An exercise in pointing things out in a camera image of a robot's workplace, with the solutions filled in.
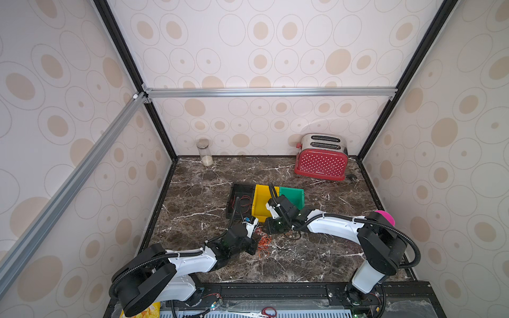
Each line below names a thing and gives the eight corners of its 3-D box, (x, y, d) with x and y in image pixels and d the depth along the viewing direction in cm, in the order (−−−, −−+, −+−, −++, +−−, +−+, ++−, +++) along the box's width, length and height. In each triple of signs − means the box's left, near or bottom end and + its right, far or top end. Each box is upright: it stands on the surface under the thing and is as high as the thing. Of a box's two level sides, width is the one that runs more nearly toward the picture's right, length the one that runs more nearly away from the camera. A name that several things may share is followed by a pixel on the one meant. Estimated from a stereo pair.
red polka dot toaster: (294, 177, 113) (299, 153, 98) (295, 154, 124) (300, 130, 110) (340, 183, 110) (352, 159, 95) (337, 159, 122) (347, 135, 107)
